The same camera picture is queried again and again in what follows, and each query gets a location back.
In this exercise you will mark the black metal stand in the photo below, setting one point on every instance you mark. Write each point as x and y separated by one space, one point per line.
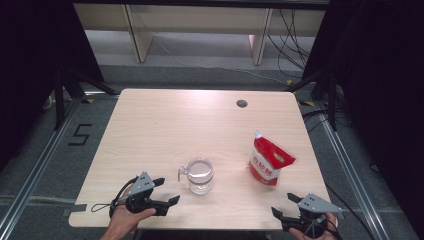
60 100
331 100

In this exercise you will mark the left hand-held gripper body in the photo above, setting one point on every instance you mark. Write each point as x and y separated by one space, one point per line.
141 186

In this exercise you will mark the person's left hand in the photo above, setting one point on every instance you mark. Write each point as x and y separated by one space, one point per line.
123 218

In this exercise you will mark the yellow and black tape marker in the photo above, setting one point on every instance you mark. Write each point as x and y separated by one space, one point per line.
307 103
289 82
88 100

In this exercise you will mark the clear glass jar with lid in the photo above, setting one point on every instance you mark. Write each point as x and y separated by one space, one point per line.
200 176

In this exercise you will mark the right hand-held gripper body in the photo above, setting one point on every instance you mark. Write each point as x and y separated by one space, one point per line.
316 205

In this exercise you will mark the aluminium floor rail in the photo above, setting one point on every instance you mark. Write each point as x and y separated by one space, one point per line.
36 163
346 166

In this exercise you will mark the pale wooden desk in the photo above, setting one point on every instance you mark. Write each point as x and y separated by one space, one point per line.
200 20

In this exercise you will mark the black curtain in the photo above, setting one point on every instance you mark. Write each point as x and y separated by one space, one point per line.
33 66
383 83

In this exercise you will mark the grey tape strip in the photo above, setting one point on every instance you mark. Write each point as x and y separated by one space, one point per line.
75 209
341 216

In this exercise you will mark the person's right hand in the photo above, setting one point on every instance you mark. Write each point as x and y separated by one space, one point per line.
333 230

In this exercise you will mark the red and white sugar bag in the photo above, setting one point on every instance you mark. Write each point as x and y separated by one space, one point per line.
268 163

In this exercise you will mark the grey table grommet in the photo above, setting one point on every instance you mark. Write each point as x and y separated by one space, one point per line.
242 103

